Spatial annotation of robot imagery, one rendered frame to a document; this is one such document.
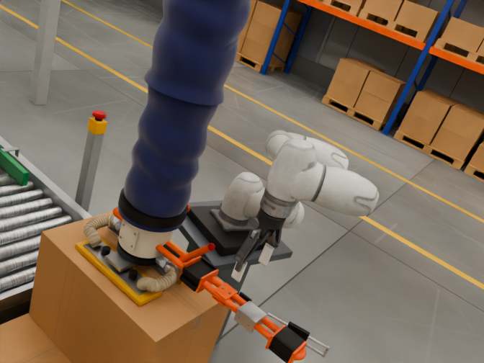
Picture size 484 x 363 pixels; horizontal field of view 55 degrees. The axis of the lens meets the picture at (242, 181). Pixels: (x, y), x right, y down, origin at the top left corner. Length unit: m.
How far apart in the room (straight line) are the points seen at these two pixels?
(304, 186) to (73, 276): 0.87
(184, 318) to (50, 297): 0.54
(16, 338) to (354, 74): 7.65
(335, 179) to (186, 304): 0.69
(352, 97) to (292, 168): 7.68
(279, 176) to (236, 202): 1.09
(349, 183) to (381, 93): 7.47
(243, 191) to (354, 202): 1.09
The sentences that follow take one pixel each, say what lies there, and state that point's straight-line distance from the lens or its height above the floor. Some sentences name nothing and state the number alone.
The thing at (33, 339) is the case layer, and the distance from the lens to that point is 1.96.
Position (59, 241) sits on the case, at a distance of 1.74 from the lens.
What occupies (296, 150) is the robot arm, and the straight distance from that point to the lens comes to 1.16.
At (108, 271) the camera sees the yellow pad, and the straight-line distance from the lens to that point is 1.61.
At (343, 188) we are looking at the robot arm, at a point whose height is 1.57.
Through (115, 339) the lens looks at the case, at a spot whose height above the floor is 0.82.
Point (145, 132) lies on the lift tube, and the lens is 1.38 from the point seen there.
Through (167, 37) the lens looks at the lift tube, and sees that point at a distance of 1.29.
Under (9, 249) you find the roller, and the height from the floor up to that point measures 0.55.
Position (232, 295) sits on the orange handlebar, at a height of 1.09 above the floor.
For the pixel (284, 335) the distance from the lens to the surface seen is 1.39.
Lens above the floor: 2.00
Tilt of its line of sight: 25 degrees down
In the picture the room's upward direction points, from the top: 20 degrees clockwise
